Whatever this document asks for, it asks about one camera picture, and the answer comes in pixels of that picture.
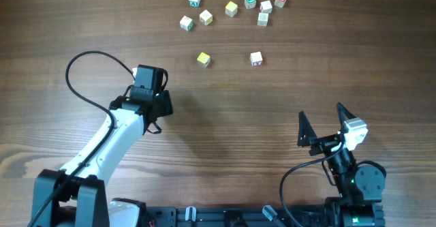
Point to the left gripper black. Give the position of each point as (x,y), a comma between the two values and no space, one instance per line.
(163,103)

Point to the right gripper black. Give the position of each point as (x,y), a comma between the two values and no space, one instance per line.
(324,142)

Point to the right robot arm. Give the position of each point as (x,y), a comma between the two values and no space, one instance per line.
(359,184)

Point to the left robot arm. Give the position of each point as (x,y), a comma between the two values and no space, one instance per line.
(75,195)

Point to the left plain wooden block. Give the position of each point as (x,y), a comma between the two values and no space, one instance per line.
(186,23)

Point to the red letter Y block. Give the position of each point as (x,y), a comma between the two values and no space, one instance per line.
(256,58)

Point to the yellow side wooden block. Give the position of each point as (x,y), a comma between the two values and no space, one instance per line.
(206,17)

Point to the plain drawing wooden block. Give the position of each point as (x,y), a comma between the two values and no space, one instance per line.
(262,19)

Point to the white top red block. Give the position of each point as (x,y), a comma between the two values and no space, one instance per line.
(266,7)

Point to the green letter N block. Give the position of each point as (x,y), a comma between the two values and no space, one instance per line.
(250,4)

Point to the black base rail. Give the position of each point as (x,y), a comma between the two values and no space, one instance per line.
(129,214)

